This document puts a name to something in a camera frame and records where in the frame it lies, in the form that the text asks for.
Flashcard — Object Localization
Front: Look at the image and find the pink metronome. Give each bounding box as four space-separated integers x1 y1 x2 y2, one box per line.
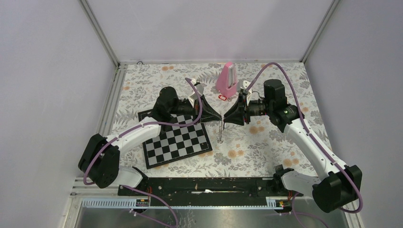
215 62 238 98

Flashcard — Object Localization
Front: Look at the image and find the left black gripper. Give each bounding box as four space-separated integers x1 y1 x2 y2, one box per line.
169 95 222 125

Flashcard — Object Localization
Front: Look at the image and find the floral table mat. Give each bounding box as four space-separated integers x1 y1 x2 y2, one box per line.
111 63 330 177

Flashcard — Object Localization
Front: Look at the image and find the black white chessboard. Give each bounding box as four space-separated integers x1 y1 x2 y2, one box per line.
143 123 212 169

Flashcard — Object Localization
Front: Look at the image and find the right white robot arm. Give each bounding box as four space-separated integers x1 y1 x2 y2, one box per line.
224 79 362 213

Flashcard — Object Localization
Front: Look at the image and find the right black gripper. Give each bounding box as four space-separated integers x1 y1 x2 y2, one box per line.
223 93 273 126

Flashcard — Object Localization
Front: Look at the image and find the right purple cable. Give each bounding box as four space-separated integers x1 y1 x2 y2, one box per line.
245 62 364 228

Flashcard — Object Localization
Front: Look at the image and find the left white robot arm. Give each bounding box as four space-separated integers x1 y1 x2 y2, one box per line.
78 83 221 195

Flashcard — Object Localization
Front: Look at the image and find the white slotted cable duct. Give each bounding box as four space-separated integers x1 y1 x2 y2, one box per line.
81 197 283 209

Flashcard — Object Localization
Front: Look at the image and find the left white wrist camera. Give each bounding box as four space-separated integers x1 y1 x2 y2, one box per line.
188 82 204 107

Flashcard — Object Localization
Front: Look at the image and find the red key tag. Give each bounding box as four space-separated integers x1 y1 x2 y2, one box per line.
218 95 227 101

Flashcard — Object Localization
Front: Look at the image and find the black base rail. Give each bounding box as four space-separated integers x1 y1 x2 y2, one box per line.
117 177 295 207

